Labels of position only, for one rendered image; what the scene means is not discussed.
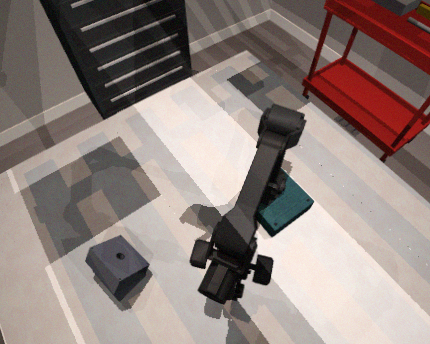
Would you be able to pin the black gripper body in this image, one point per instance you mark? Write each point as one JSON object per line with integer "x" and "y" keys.
{"x": 263, "y": 266}

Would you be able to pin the dark grey square panel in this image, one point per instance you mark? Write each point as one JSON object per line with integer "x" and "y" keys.
{"x": 118, "y": 265}

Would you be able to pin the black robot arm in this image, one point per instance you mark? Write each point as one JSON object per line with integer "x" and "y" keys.
{"x": 279, "y": 130}

